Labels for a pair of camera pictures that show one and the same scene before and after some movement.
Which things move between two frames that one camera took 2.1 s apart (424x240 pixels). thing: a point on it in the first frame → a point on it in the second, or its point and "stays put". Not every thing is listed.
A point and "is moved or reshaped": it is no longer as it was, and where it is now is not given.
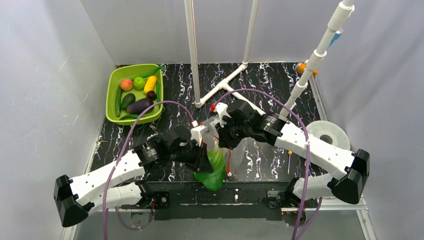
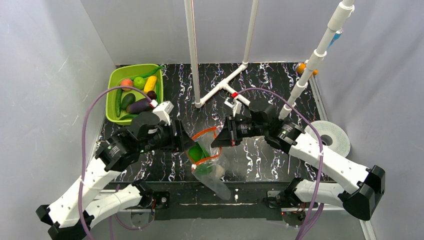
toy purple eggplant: [137, 107] stays put
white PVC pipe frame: [339, 20] stays put
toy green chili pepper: [148, 74] stays put
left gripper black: [199, 156] → [177, 135]
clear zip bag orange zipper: [238, 163] is moved or reshaped
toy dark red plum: [151, 94] stays put
